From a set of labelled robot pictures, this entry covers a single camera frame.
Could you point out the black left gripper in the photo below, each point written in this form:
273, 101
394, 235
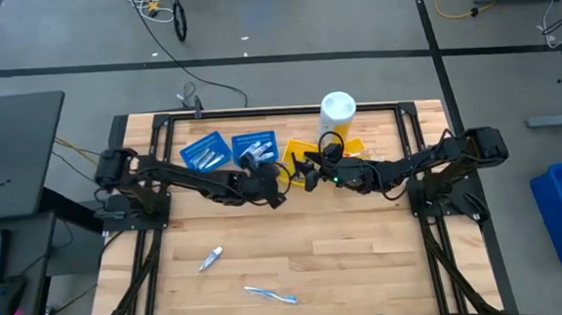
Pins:
263, 183

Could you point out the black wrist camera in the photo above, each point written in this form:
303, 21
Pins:
276, 201
332, 152

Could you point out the teal white wrapped toothbrush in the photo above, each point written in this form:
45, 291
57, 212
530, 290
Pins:
270, 294

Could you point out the black desk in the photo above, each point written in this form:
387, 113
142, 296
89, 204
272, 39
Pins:
16, 144

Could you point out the black keyboard tray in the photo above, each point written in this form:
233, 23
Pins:
27, 251

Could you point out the yellow plastic basket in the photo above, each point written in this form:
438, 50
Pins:
290, 152
356, 144

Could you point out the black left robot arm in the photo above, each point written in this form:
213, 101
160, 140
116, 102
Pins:
189, 180

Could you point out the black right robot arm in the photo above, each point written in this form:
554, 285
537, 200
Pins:
408, 166

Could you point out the white yellow wipes canister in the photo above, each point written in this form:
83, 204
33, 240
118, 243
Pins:
337, 107

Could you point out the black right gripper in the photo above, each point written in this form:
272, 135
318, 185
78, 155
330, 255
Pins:
326, 172

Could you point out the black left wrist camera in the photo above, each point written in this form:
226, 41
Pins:
276, 201

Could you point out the blue plastic basket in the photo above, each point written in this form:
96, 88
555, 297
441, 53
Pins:
211, 142
243, 142

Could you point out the pale teal toothbrush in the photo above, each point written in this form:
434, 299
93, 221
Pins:
261, 146

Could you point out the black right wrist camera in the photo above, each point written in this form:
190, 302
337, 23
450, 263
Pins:
332, 152

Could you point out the black glowing computer mouse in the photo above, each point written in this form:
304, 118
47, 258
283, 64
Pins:
6, 299

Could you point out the small silver toothpaste tube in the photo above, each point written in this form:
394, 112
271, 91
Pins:
210, 258

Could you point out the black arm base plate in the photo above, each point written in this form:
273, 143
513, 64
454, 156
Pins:
445, 206
138, 220

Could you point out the clear toothbrush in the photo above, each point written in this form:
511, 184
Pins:
199, 156
208, 159
217, 162

